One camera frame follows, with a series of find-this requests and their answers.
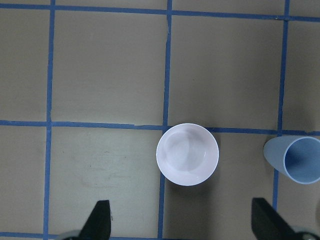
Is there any blue cup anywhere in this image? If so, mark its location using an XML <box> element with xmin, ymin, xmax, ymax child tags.
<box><xmin>263</xmin><ymin>135</ymin><xmax>320</xmax><ymax>185</ymax></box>

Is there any pink bowl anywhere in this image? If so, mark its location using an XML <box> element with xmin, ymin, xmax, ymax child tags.
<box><xmin>156</xmin><ymin>123</ymin><xmax>220</xmax><ymax>187</ymax></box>

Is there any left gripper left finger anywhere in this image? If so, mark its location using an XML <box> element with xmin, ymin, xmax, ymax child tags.
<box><xmin>78</xmin><ymin>200</ymin><xmax>111</xmax><ymax>240</ymax></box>

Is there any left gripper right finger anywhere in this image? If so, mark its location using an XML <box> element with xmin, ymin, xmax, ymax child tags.
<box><xmin>251</xmin><ymin>197</ymin><xmax>303</xmax><ymax>240</ymax></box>

